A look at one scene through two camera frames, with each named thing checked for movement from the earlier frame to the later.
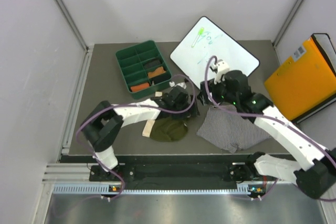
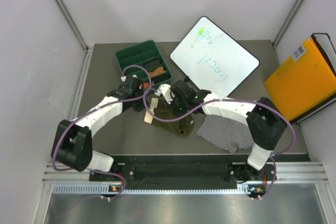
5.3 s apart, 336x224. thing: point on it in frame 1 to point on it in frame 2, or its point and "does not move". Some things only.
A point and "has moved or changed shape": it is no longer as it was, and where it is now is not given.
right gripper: x=212 y=88 to x=178 y=113
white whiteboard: x=207 y=39 does not move
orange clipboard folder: x=307 y=83 does not move
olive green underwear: x=168 y=130 has moved or changed shape
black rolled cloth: x=160 y=78 does not move
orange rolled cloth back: x=159 y=70 does not move
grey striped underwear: x=230 y=131 does not move
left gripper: x=191 y=112 to x=138 y=107
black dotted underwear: x=152 y=64 does not move
